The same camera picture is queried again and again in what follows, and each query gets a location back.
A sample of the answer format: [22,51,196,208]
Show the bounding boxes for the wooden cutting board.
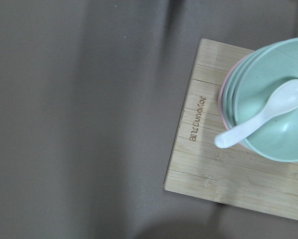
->
[164,39,298,220]

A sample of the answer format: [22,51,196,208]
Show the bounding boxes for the white ceramic spoon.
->
[214,79,298,148]

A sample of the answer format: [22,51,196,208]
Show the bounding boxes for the stacked green bowls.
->
[214,38,298,162]

